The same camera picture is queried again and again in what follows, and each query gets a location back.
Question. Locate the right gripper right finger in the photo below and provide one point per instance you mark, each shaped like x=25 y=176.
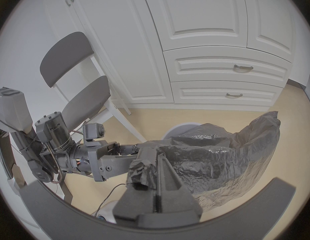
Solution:
x=175 y=196

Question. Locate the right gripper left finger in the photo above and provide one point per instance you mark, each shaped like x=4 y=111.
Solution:
x=135 y=202

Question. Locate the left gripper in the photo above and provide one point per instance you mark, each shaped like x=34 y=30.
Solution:
x=95 y=159

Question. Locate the black plastic bag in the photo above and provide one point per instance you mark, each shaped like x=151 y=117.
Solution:
x=220 y=159

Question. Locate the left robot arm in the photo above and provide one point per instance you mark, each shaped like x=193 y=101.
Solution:
x=55 y=131

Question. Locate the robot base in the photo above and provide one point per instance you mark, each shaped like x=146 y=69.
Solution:
x=107 y=212

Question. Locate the white trash bin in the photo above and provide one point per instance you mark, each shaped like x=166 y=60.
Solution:
x=178 y=129

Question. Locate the grey white chair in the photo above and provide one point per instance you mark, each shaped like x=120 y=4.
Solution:
x=67 y=49

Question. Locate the white wardrobe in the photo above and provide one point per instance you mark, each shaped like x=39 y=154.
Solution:
x=195 y=16

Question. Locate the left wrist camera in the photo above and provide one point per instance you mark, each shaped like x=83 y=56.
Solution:
x=93 y=131

